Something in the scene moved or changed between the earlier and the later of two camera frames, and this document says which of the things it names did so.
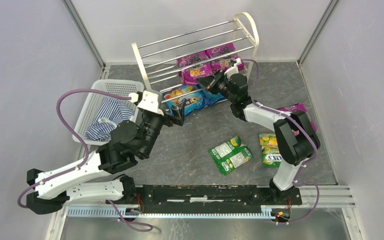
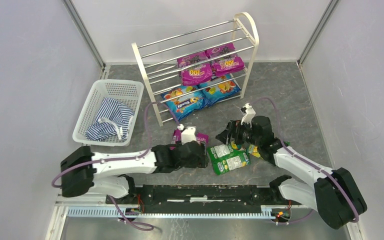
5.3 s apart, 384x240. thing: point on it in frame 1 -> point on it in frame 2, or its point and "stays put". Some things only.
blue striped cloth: x=112 y=111 stays put
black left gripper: x=170 y=118 -> x=200 y=154
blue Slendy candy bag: x=196 y=96 stays put
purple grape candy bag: x=221 y=56 stays put
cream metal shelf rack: x=175 y=65 stays put
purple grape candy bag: x=297 y=107 -> x=201 y=138
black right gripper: x=216 y=82 -> x=235 y=133
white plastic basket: x=101 y=112 stays put
